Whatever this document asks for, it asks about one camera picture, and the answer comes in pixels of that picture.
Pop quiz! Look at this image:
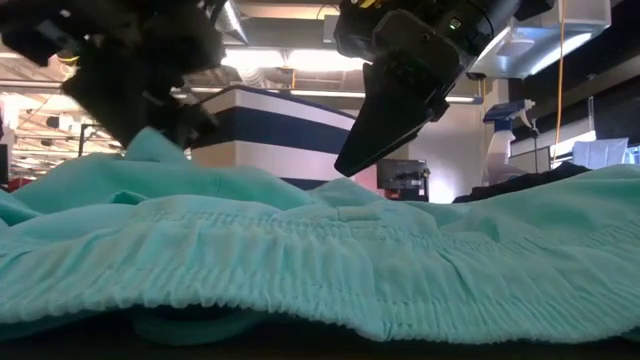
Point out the white hanging sheet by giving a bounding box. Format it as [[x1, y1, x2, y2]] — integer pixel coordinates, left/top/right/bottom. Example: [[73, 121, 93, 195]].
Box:
[[572, 137, 630, 170]]

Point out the smooth round silver duct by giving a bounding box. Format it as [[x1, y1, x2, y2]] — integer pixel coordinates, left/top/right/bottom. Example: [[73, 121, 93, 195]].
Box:
[[217, 0, 250, 47]]

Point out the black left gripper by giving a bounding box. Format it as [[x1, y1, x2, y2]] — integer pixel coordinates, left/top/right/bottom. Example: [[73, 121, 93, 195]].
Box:
[[0, 0, 227, 150]]

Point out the navy white-striped fabric bin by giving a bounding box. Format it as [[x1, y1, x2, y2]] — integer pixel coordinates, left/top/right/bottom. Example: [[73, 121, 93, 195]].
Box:
[[189, 84, 380, 192]]

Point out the black metal rig frame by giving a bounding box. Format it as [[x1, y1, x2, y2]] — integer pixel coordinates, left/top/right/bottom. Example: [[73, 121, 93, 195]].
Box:
[[77, 123, 126, 157]]

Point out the yellow hanging cable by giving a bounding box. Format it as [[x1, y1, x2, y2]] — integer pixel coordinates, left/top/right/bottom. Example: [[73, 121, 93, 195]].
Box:
[[551, 0, 567, 164]]

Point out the clear spray bottle blue trigger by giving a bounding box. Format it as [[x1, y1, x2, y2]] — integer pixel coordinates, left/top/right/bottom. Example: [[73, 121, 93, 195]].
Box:
[[480, 98, 537, 186]]

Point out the black garment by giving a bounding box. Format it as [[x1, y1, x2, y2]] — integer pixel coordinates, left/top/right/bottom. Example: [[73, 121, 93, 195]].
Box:
[[452, 160, 594, 204]]

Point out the grey ceiling box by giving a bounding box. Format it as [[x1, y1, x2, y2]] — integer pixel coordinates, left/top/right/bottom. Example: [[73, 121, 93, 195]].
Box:
[[322, 14, 339, 45]]

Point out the teal garment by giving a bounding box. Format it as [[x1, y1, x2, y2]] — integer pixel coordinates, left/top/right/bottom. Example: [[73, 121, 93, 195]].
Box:
[[0, 127, 640, 347]]

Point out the bright ceiling light panel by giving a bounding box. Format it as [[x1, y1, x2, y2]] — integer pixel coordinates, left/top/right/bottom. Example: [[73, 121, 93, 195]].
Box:
[[222, 47, 369, 72]]

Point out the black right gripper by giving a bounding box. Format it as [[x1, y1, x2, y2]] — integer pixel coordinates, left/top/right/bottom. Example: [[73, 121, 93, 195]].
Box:
[[332, 0, 522, 179]]

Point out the black yellow ceiling reel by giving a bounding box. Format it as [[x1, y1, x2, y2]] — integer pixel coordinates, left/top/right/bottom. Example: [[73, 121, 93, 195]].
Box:
[[56, 48, 81, 67]]

